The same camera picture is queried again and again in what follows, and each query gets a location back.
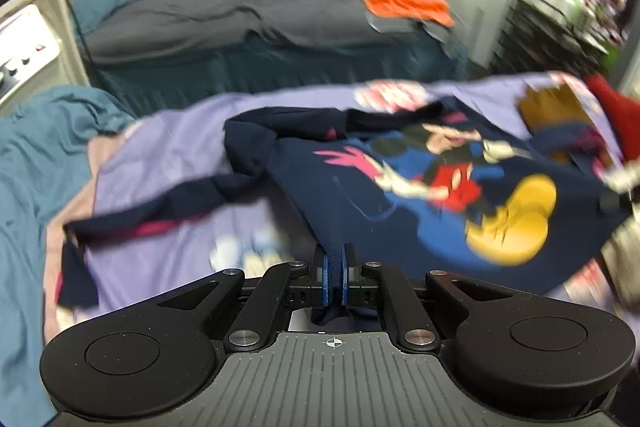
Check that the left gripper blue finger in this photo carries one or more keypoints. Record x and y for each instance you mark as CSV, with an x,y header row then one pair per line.
x,y
324,275
348,266

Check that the navy Mickey Mouse sweater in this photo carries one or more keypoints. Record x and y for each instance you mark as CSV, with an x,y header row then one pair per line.
x,y
437,188

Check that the purple floral bed sheet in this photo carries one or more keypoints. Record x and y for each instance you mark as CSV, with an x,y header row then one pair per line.
x,y
172,146

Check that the dark teal far bed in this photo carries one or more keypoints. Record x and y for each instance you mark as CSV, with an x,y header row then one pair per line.
x,y
254,66

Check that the grey blanket on far bed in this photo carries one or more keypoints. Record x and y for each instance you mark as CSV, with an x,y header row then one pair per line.
x,y
145,29

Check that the teal blanket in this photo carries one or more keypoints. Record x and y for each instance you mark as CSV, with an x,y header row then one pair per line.
x,y
44,164

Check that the red garment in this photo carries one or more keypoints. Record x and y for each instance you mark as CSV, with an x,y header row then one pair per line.
x,y
622,112

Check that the white appliance with control panel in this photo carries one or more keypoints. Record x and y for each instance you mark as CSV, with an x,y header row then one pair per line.
x,y
38,50

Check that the black wire rack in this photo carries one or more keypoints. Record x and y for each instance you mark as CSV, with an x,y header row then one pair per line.
x,y
535,36

